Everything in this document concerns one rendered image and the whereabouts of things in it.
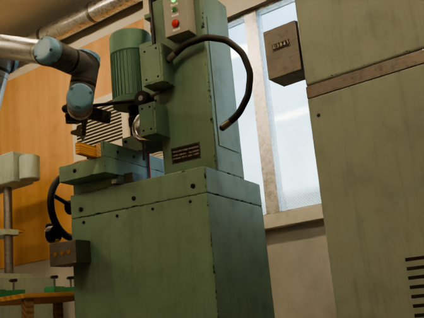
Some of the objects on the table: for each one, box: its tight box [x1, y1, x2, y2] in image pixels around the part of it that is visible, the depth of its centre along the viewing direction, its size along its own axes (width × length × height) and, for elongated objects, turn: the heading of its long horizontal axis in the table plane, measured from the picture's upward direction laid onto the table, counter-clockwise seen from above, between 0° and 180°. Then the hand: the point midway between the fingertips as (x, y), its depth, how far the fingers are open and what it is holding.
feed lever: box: [62, 89, 162, 113], centre depth 248 cm, size 5×32×36 cm
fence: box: [100, 141, 165, 173], centre depth 254 cm, size 60×2×6 cm, turn 131°
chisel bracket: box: [122, 136, 161, 154], centre depth 254 cm, size 7×14×8 cm, turn 41°
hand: (85, 121), depth 255 cm, fingers open, 14 cm apart
